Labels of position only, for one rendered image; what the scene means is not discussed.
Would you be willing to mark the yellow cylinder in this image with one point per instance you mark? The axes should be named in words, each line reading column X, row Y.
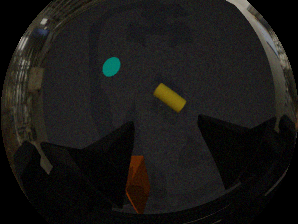
column 169, row 97

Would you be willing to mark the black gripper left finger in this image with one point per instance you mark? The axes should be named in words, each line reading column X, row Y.
column 104, row 165

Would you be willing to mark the cyan circle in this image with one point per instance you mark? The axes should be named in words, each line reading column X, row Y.
column 111, row 66

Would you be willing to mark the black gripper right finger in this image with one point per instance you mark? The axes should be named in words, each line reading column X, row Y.
column 232, row 147

